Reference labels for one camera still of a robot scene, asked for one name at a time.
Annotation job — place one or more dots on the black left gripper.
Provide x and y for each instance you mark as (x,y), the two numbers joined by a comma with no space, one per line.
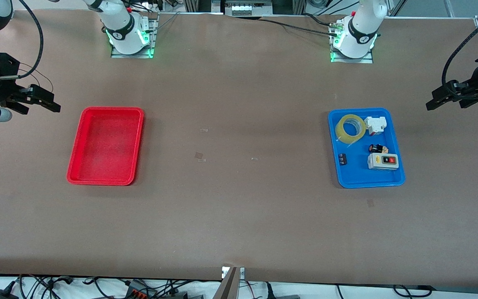
(476,81)

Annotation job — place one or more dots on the yellow tape roll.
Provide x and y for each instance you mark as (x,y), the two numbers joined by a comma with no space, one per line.
(340,133)

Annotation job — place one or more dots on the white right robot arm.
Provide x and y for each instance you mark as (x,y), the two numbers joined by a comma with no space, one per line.
(123,25)

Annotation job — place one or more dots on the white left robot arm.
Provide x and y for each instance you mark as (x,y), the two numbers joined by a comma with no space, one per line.
(361,25)

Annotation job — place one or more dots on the white circuit breaker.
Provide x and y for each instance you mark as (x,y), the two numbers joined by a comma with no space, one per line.
(375,124)

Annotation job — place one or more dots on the red plastic tray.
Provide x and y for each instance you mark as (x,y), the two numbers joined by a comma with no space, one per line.
(106,145)

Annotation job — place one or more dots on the blue plastic tray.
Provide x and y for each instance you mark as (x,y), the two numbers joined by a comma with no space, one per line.
(355,174)

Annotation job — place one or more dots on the black power adapter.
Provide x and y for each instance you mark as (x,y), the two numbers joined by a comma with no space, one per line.
(0,294)

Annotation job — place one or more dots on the orange black connector block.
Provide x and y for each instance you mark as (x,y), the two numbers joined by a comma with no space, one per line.
(139,291)

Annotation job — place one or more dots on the white power strip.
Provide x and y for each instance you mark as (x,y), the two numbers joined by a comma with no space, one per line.
(247,8)

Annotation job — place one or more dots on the black floor plug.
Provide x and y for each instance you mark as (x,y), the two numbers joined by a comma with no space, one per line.
(269,290)

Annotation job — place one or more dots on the black push button switch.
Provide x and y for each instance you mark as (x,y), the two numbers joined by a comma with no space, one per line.
(376,148)

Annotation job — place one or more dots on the grey on-off switch box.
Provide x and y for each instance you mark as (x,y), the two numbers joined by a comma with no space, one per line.
(382,162)

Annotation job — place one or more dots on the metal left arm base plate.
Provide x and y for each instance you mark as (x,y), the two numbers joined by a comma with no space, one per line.
(365,60)

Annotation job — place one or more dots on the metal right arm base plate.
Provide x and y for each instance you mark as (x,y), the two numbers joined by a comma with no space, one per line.
(118,55)

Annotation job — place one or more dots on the aluminium frame post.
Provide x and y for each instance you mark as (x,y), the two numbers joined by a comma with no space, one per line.
(191,5)
(298,6)

